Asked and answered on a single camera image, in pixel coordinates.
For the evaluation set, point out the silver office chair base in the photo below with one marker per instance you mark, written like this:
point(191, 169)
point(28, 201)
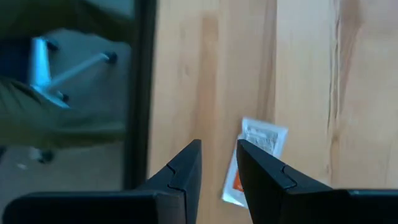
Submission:
point(40, 68)

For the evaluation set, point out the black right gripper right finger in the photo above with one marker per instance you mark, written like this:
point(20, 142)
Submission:
point(295, 202)

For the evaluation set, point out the white orange-print ointment packet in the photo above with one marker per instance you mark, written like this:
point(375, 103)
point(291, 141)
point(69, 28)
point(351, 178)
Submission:
point(264, 137)

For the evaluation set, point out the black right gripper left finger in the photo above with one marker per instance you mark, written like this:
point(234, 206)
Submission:
point(140, 207)

